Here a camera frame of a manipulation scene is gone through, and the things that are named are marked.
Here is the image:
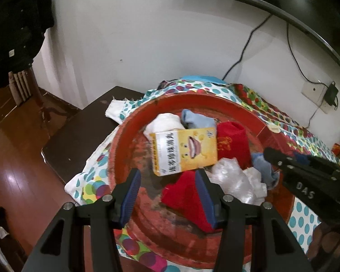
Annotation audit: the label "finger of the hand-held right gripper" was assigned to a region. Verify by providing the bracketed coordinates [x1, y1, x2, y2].
[293, 152, 340, 174]
[264, 147, 338, 182]

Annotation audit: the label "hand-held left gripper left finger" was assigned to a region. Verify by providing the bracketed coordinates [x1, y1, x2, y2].
[22, 168, 142, 272]

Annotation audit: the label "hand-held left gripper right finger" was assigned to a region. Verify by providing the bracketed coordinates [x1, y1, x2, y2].
[195, 170, 313, 272]

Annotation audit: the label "light blue sock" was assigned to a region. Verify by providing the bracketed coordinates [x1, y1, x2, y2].
[181, 109, 217, 131]
[251, 152, 281, 190]

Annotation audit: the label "red sock with gold embroidery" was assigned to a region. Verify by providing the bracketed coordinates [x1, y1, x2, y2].
[217, 121, 252, 170]
[161, 171, 216, 233]

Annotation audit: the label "white plastic bag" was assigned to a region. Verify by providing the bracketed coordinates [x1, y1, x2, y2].
[207, 158, 255, 204]

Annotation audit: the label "round red tray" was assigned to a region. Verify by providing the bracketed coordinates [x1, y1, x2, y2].
[108, 92, 296, 271]

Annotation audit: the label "yellow medicine box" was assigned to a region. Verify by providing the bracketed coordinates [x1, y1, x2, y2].
[150, 127, 218, 177]

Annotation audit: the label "polka dot tablecloth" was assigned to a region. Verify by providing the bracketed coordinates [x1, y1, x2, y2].
[65, 79, 340, 272]

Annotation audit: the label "black charger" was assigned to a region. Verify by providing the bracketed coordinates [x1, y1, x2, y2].
[323, 82, 339, 109]

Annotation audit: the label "dark wooden table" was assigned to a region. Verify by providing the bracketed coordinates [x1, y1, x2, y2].
[42, 86, 148, 185]

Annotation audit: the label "frayed white cloth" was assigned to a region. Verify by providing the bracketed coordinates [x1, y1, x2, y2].
[105, 99, 131, 124]

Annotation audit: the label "black hanging clothes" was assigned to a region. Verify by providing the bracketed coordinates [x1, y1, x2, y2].
[0, 0, 55, 88]

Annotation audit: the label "thin black charger cable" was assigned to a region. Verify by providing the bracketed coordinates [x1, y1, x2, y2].
[307, 105, 322, 128]

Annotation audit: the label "wall socket plate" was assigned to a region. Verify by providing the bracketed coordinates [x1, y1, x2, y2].
[320, 99, 336, 114]

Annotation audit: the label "wall switch plate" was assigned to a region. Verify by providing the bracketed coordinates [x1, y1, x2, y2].
[301, 78, 327, 102]

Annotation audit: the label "grey cable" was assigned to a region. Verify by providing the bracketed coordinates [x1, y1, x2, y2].
[286, 23, 332, 87]

